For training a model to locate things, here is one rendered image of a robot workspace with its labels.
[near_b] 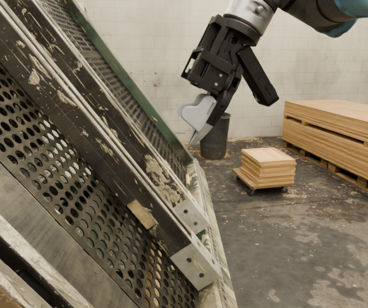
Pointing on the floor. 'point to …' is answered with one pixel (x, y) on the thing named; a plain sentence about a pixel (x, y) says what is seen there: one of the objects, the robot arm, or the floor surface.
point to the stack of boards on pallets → (342, 139)
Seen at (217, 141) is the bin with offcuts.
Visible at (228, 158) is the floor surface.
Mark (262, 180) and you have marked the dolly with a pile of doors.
